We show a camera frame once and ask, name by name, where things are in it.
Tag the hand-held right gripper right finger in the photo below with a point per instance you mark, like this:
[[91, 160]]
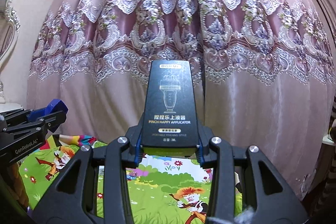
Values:
[[200, 153]]

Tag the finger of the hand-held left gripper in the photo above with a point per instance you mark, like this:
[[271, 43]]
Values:
[[52, 120], [56, 106]]

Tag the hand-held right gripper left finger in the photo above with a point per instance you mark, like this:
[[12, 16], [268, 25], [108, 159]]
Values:
[[138, 151]]

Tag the black applicator box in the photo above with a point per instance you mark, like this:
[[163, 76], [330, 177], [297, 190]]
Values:
[[170, 108]]

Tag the person's left forearm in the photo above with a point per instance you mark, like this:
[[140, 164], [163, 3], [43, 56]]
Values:
[[17, 184]]

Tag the cream dressing table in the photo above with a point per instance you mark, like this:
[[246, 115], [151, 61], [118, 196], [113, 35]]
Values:
[[10, 107]]

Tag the green cartoon play mat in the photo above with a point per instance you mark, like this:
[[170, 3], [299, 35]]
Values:
[[162, 187]]

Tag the ornate silver framed mirror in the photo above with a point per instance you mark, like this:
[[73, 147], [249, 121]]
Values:
[[11, 11]]

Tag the pink embroidered curtain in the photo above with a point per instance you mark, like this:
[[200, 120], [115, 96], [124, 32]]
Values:
[[183, 29]]

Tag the beige pleated curtain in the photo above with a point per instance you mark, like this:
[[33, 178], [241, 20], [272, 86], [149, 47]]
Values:
[[319, 3]]

